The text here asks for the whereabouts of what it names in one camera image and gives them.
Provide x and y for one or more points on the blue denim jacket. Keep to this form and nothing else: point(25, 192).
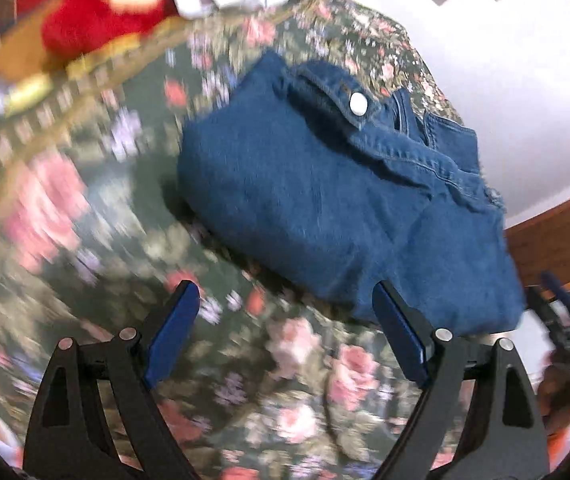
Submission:
point(325, 200)

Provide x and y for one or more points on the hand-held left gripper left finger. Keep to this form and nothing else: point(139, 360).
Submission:
point(172, 332)

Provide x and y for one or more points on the red plush toy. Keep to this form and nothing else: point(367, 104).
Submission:
point(95, 10)

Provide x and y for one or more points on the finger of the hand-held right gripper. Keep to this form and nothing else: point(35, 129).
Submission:
point(562, 297)

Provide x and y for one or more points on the floral bed blanket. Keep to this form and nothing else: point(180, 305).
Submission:
point(115, 240)

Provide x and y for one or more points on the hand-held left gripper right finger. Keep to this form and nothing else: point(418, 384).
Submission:
point(400, 332)

